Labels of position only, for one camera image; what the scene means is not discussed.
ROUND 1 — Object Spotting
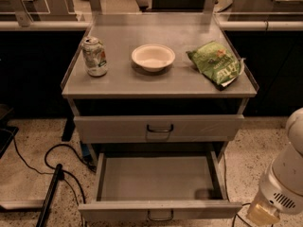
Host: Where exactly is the green chip bag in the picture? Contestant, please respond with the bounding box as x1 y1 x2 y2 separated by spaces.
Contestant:
187 41 244 90

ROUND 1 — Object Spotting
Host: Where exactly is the grey top drawer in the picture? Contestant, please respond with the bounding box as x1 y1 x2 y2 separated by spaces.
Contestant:
74 114 244 144

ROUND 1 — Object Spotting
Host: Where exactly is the crushed white soda can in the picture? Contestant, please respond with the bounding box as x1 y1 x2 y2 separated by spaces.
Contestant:
81 36 108 77

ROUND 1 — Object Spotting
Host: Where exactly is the black floor cable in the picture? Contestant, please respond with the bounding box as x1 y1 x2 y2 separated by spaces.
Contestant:
223 153 275 227
0 128 98 227

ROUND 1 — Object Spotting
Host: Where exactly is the grey drawer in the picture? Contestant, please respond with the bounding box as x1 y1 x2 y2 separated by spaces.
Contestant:
79 151 241 221
74 114 244 144

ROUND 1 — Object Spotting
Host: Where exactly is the black floor cable right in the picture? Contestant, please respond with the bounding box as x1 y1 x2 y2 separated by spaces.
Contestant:
223 153 275 227

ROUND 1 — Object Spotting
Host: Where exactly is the white paper bowl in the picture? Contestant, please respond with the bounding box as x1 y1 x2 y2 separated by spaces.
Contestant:
132 44 175 72

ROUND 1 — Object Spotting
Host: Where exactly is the black floor cable left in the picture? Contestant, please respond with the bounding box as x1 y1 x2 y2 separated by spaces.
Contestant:
0 128 98 227

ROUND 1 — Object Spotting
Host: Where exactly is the white horizontal rail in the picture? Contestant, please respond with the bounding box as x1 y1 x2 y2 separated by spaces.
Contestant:
0 21 303 31

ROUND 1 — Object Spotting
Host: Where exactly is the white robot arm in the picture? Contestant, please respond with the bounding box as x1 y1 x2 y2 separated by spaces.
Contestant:
247 109 303 226

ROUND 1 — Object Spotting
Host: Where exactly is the black power strip bar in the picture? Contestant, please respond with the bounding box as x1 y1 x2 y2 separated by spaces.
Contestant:
36 164 63 227

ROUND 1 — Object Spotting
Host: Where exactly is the grey metal drawer cabinet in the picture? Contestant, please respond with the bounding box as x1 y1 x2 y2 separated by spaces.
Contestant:
60 12 259 163

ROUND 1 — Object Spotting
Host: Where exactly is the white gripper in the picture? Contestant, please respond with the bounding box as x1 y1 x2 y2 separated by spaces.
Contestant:
246 166 303 226

